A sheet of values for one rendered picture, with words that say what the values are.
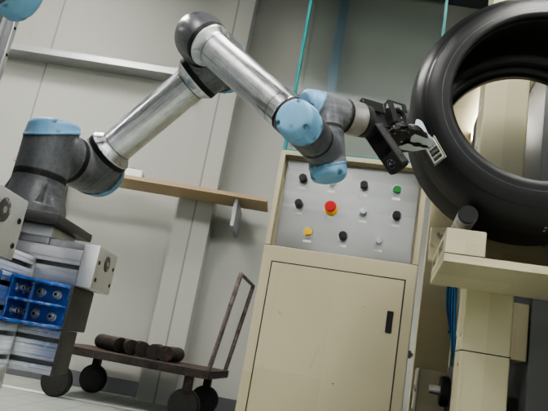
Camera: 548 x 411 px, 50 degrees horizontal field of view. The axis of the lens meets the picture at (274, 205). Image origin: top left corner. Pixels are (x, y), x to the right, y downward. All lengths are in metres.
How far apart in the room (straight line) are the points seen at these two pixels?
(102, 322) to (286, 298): 3.29
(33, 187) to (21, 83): 4.73
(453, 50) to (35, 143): 0.99
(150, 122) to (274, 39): 4.41
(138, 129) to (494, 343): 1.09
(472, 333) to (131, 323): 3.80
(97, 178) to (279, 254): 0.87
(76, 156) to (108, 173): 0.10
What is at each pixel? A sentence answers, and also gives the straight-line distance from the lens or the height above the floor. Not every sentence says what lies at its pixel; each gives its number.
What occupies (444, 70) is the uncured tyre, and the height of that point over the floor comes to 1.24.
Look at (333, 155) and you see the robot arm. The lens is 1.15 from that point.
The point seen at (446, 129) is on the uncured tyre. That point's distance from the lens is 1.44.
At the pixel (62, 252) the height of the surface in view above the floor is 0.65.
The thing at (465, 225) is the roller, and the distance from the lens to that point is 1.42.
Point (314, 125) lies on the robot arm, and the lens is 1.05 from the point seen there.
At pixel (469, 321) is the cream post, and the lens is 1.75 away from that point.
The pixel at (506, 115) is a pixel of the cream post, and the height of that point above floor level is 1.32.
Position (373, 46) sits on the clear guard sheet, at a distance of 2.43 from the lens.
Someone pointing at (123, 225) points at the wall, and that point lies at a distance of 5.31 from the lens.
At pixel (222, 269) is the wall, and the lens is 5.09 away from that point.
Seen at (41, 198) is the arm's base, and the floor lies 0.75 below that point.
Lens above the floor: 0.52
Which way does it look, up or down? 14 degrees up
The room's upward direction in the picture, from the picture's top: 10 degrees clockwise
